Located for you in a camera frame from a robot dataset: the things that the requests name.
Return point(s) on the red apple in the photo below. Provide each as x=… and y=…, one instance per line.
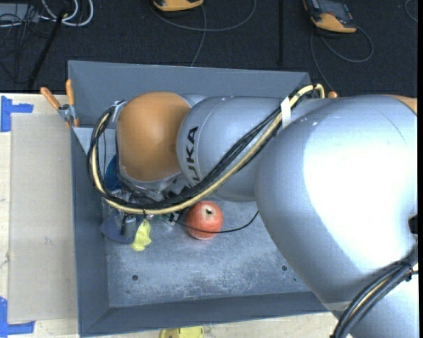
x=204, y=220

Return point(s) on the blue round object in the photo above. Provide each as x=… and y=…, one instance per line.
x=111, y=174

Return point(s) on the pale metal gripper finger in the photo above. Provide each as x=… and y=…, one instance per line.
x=129, y=226

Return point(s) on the pale flat board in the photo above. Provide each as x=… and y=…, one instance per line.
x=42, y=224

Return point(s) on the yellow crumpled object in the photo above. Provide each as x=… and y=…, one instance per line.
x=141, y=238

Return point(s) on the grey metal bin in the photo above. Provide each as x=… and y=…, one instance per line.
x=197, y=269

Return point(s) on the grey-blue flat disc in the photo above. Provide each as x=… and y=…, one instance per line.
x=110, y=231

